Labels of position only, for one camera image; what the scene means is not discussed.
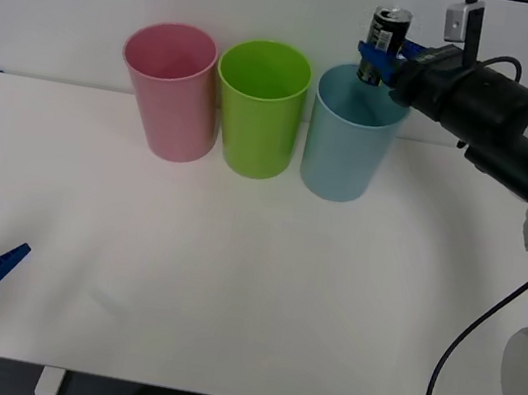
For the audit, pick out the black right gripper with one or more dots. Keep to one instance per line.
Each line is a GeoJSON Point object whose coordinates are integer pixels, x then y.
{"type": "Point", "coordinates": [430, 83]}

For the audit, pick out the black drink can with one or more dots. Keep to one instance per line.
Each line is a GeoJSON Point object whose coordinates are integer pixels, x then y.
{"type": "Point", "coordinates": [386, 28]}

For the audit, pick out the pale blue plastic bin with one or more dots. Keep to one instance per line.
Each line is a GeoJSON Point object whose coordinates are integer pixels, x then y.
{"type": "Point", "coordinates": [338, 164]}

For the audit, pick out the white table leg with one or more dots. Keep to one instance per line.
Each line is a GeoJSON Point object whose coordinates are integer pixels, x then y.
{"type": "Point", "coordinates": [48, 383]}

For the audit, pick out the green plastic bin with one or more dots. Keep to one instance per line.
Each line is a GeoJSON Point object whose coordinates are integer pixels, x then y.
{"type": "Point", "coordinates": [258, 141]}

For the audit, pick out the pink plastic bin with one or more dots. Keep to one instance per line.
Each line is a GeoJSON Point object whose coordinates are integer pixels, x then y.
{"type": "Point", "coordinates": [176, 117]}

